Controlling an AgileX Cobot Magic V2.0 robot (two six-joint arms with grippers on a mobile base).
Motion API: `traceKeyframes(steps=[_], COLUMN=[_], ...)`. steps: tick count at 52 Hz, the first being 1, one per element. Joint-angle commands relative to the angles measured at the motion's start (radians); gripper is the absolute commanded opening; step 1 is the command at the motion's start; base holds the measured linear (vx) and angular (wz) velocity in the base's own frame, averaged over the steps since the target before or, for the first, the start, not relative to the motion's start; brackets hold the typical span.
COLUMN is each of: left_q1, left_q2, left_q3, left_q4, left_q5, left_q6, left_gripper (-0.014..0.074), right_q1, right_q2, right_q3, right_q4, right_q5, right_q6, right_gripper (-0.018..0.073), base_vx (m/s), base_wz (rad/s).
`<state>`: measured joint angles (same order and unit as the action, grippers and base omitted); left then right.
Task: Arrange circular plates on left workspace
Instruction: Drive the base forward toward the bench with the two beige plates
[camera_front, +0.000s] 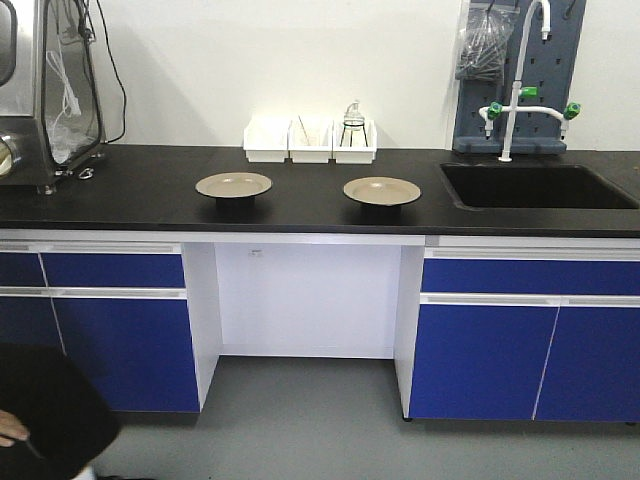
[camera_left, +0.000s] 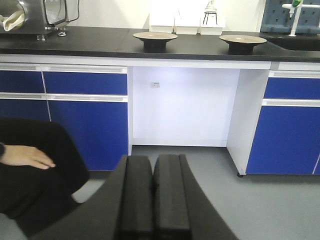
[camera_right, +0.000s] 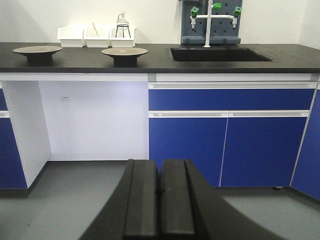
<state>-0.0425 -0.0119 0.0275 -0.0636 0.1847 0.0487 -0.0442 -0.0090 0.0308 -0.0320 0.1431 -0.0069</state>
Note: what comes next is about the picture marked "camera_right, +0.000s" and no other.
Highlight white bin,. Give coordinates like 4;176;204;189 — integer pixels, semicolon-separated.
57;25;86;48
83;24;110;48
109;26;136;48

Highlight blue cabinet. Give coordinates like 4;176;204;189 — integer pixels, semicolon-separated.
0;90;27;189
291;89;320;200

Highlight blue cabinet door right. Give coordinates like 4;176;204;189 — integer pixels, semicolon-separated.
220;117;306;187

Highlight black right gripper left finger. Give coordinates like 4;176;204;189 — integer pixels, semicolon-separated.
80;159;158;240

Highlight white bin, right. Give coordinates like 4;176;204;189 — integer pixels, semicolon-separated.
109;26;136;48

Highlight tan plate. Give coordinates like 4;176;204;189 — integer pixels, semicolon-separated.
12;45;63;64
101;47;148;67

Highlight blue cabinet far right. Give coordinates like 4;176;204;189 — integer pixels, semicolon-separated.
291;89;320;200

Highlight black lab sink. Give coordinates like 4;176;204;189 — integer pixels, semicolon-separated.
170;48;274;62

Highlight white bin, middle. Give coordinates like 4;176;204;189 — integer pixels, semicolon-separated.
83;24;110;48

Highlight glass alcohol lamp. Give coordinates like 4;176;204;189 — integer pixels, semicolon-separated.
116;12;129;25

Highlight blue cabinet door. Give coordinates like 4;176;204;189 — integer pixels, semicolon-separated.
220;117;306;187
149;117;227;187

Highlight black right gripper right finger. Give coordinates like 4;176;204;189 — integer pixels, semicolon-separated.
159;159;282;240

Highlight grey pegboard drying rack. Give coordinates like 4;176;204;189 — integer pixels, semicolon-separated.
181;0;243;46

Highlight blue cabinet far left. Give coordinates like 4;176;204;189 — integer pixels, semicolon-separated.
0;90;27;189

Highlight black wire tripod stand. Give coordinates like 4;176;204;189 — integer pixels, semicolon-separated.
115;23;131;38

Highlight white lab faucet green knobs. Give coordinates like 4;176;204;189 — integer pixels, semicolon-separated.
189;0;242;48

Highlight blue drawer front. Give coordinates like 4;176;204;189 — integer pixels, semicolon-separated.
148;88;314;111

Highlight blue cabinet door left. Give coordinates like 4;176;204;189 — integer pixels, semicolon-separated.
149;117;227;187

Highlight white bin, left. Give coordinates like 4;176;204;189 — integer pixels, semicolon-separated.
57;25;86;48

